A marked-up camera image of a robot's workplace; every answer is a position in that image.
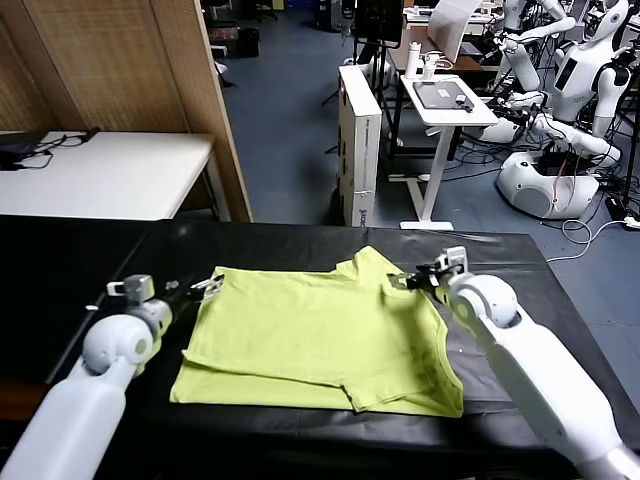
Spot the white standing desk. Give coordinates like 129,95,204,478
388,73,500,231

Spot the black power strip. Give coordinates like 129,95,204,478
604,195,640,225

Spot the black monitor on stand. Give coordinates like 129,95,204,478
352,0,404,160

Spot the white wheeled humanoid robot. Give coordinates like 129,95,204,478
477,0,632,221

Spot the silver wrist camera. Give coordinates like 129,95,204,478
433,246,471,277
106,273,154,304

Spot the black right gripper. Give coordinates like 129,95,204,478
386,258,455,302

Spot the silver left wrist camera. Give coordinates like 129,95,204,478
106,273,154,304

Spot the grey closed laptop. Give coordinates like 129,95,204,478
412,80,475,111

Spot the yellow-green T-shirt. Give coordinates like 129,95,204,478
168,244,465,419

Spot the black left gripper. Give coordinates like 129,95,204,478
164,277,226,320

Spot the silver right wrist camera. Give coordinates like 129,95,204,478
433,246,471,277

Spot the white curved panel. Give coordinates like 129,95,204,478
427,0,484,64

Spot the wooden partition screen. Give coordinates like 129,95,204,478
0,0,254,224

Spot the black table cover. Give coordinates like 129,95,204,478
0,220,640,480
0,213,156,384

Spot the white table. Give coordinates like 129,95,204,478
0,129,232,222

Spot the brown wooden desk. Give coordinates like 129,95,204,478
387,28,501,75

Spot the black bin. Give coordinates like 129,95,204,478
234,27,261,59

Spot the white bottle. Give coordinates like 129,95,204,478
403,41,421,80

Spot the black adapter with cable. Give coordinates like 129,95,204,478
19,127,102,170

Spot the tall white cardboard box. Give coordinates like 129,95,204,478
337,64,383,227

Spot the white floor cable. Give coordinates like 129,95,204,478
544,215,631,264

